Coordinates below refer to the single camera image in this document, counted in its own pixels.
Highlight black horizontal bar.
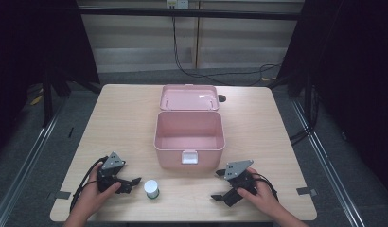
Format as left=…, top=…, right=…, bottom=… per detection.
left=78, top=7, right=303, bottom=22

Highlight grey tape strip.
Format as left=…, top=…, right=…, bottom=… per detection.
left=295, top=186, right=318, bottom=198
left=54, top=190, right=72, bottom=201

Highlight small white jar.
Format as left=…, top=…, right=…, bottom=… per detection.
left=143, top=179, right=161, bottom=201

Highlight white wall socket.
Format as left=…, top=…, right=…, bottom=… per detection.
left=166, top=0, right=190, bottom=9

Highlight left hand-held gripper cable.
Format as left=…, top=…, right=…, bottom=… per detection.
left=69, top=156, right=109, bottom=213

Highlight black metal stand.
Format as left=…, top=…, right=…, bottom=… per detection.
left=41, top=70, right=72, bottom=129

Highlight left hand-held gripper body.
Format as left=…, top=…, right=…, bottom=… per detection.
left=96, top=151, right=127, bottom=194

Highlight person's right hand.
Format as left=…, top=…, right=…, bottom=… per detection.
left=236, top=166, right=281, bottom=218

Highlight yellow floor tape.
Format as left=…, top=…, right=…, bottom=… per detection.
left=29, top=94, right=44, bottom=107

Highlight metal floor rail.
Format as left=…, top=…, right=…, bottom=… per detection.
left=0, top=100, right=68, bottom=227
left=291, top=99, right=368, bottom=227

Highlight pink plastic storage box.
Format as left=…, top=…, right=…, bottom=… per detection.
left=152, top=83, right=226, bottom=170

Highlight right hand-held gripper cable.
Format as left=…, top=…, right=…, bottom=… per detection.
left=250, top=172, right=280, bottom=202

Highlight hand-held gripper cable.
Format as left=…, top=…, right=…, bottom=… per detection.
left=69, top=156, right=109, bottom=213
left=250, top=172, right=280, bottom=202

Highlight black wall cable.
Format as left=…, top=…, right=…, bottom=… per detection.
left=171, top=15, right=282, bottom=88

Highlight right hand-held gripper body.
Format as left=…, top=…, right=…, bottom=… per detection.
left=223, top=159, right=260, bottom=208

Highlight person's left hand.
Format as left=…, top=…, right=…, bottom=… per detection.
left=74, top=163, right=122, bottom=219

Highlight black floor cables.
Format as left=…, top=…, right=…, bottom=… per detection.
left=288, top=83, right=321, bottom=147

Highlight black curtain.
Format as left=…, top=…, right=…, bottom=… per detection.
left=275, top=0, right=388, bottom=192
left=0, top=0, right=101, bottom=159

